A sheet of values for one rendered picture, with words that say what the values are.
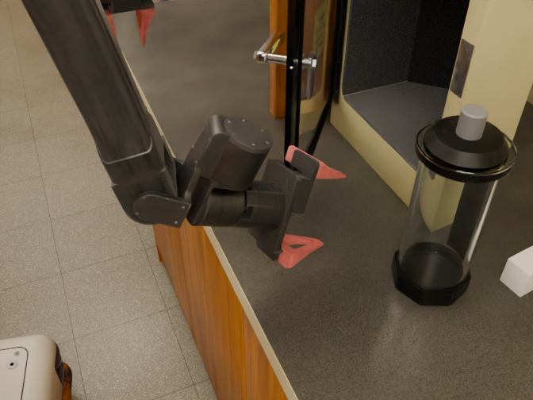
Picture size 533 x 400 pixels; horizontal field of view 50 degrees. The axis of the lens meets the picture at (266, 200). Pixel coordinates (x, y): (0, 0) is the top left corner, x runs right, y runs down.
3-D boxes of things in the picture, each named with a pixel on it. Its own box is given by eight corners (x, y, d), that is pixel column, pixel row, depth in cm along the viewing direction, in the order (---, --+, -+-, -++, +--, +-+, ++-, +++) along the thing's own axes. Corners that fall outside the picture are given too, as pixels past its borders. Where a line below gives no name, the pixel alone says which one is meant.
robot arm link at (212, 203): (170, 201, 66) (185, 236, 62) (192, 155, 62) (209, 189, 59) (221, 205, 70) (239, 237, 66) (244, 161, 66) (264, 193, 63)
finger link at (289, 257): (348, 219, 72) (289, 216, 67) (331, 269, 74) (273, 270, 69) (316, 198, 77) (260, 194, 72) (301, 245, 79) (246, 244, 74)
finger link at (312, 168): (366, 167, 70) (307, 160, 65) (347, 220, 72) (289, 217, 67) (332, 150, 75) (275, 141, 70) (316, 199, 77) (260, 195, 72)
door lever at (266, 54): (309, 48, 78) (311, 29, 76) (293, 75, 70) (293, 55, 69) (272, 43, 79) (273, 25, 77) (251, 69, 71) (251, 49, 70)
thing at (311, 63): (316, 94, 74) (319, 52, 70) (312, 101, 72) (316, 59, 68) (301, 92, 74) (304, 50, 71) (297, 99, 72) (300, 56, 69)
